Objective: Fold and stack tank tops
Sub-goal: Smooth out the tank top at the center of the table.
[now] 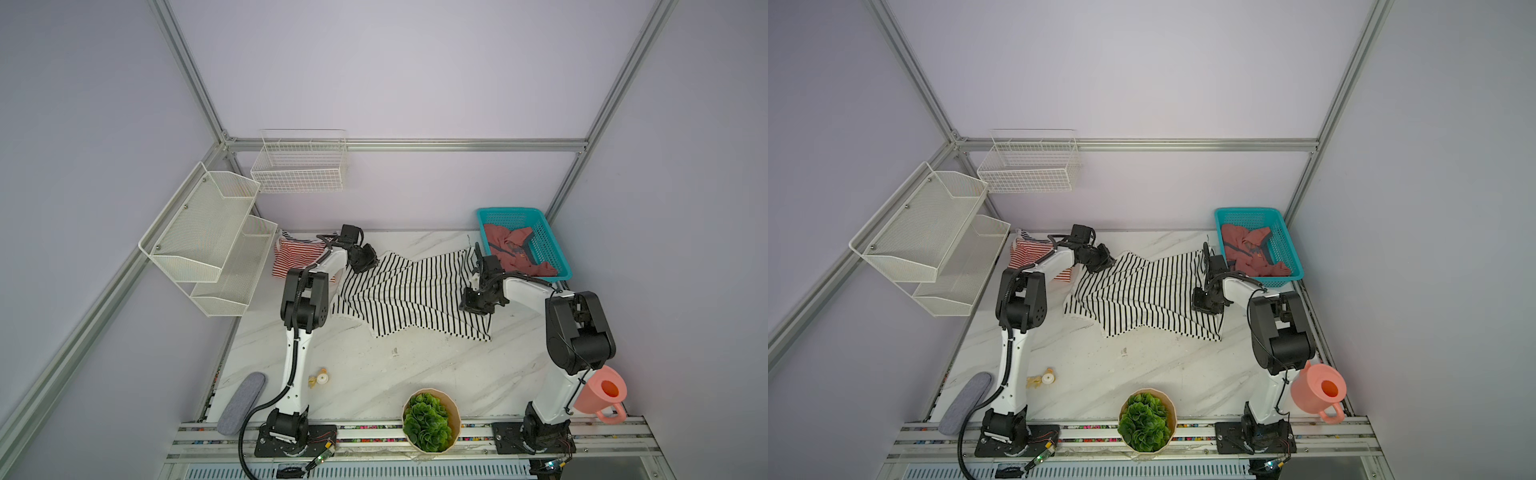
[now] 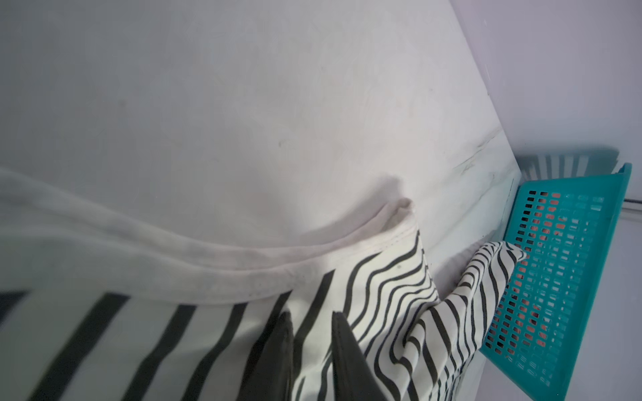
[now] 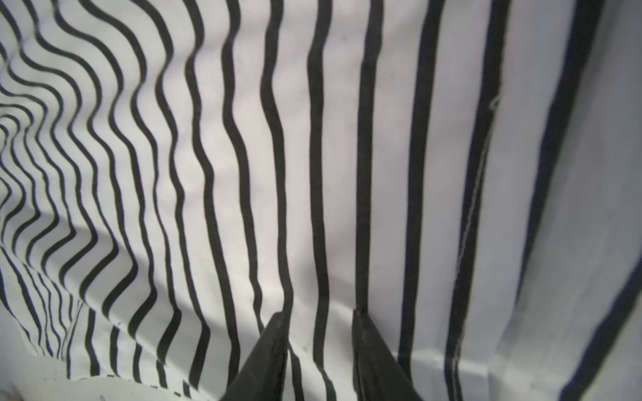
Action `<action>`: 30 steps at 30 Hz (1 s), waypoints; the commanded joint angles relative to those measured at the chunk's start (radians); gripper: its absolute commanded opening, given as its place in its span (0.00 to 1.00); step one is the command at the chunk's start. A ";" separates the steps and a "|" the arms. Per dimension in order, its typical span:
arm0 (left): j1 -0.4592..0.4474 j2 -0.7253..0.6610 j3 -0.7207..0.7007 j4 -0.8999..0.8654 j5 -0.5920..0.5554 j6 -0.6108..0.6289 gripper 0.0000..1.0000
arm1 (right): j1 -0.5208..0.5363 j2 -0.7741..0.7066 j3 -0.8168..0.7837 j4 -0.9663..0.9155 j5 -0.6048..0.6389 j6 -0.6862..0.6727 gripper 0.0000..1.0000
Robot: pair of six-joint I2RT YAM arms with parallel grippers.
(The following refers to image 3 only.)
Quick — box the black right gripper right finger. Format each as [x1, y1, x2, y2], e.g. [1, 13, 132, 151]
[352, 310, 421, 401]

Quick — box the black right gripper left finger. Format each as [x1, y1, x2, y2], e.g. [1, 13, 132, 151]
[221, 312, 289, 401]

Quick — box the black white striped tank top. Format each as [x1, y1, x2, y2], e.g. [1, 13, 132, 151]
[1, 1, 641, 400]

